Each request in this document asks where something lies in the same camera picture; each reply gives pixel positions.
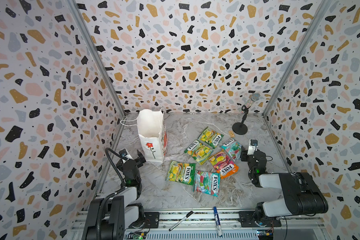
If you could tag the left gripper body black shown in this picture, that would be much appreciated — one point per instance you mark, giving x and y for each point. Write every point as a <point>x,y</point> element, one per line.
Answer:
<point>136,164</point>

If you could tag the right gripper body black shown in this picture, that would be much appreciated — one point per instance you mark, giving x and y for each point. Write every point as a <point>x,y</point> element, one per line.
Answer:
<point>246,154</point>

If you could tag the teal pink snack packet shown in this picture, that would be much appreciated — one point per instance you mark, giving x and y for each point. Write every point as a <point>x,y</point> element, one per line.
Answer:
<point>233,148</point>

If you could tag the orange yellow snack packet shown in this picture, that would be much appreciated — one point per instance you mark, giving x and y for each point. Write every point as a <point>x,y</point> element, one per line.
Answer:
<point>223,164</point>

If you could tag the green yellow spring tea packet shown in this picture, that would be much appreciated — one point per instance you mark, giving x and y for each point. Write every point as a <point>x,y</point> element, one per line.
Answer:
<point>182,173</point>

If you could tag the dark green snack packet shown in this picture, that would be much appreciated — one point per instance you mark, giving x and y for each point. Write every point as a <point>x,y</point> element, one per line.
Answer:
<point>207,183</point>

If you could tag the yellow green snack packet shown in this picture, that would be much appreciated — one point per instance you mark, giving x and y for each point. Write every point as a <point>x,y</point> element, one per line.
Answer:
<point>210,137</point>

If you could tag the white paper bag red flowers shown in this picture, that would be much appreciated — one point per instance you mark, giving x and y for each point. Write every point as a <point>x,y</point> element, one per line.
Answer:
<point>152,133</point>

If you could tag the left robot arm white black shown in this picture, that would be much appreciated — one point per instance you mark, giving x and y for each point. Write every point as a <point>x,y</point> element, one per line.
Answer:
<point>109,217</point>

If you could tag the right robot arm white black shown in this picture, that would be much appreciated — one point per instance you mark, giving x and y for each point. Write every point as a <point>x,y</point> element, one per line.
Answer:
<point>301,195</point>

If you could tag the microphone on black stand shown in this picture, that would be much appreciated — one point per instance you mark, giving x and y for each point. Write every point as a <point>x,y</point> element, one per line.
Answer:
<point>240,128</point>

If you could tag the left circuit board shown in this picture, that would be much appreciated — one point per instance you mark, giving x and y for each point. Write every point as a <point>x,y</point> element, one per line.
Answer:
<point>136,236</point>

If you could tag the circuit board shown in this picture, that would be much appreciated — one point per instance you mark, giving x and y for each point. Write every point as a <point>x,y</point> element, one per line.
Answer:
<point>265,235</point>
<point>136,236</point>

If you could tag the blue white marker pen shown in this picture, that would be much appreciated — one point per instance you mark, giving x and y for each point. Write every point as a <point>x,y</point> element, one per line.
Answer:
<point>218,223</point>

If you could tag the right circuit board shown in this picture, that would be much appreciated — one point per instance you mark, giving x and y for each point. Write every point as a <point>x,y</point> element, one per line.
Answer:
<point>265,235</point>

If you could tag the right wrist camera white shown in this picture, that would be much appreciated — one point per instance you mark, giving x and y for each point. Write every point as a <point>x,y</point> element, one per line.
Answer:
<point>253,146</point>

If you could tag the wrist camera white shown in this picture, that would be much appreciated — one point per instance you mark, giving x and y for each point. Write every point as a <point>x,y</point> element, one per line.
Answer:
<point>253,146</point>
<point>125,156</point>

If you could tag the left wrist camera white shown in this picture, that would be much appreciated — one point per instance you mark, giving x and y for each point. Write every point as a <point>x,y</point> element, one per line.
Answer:
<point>125,156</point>

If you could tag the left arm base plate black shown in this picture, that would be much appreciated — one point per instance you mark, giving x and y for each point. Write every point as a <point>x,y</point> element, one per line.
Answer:
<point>150,220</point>

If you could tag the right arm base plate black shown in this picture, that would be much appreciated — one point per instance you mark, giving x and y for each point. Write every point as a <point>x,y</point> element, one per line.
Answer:
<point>253,219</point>

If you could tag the aluminium mounting rail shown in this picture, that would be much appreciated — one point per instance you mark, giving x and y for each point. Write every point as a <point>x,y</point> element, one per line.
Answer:
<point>201,225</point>

